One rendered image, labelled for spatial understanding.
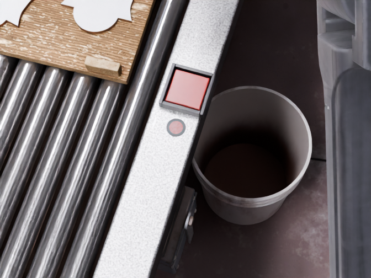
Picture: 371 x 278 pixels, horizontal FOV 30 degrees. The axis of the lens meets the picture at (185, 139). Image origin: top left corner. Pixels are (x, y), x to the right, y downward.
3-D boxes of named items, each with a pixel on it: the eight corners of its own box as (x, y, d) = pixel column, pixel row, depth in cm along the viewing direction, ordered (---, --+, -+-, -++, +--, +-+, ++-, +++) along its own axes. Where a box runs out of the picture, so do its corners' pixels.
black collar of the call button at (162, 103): (216, 78, 116) (216, 74, 114) (202, 118, 113) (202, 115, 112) (173, 67, 117) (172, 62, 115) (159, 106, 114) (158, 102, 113)
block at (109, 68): (122, 69, 115) (120, 62, 112) (119, 79, 114) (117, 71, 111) (89, 61, 115) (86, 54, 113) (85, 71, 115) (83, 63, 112)
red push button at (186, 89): (210, 81, 116) (210, 77, 114) (200, 113, 114) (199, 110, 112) (176, 71, 116) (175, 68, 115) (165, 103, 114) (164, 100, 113)
